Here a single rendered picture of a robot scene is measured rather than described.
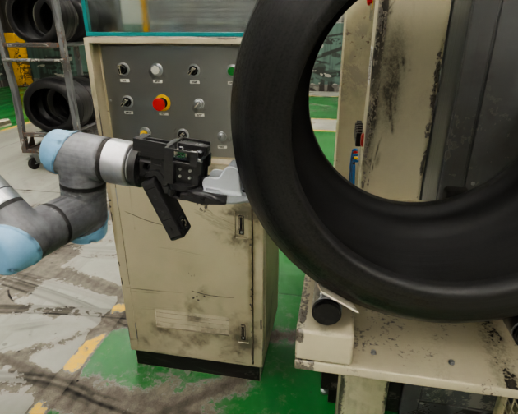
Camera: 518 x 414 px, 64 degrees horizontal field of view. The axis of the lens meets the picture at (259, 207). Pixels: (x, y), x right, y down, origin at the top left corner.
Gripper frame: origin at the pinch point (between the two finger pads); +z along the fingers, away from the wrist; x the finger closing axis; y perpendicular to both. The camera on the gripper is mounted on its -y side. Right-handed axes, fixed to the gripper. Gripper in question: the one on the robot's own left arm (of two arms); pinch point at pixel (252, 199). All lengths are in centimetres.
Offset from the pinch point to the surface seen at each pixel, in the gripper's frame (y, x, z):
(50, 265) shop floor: -122, 126, -134
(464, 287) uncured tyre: -1.9, -11.4, 30.7
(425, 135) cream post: 9.0, 27.7, 29.5
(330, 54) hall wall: -28, 910, -7
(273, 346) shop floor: -104, 83, 5
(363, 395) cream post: -64, 28, 33
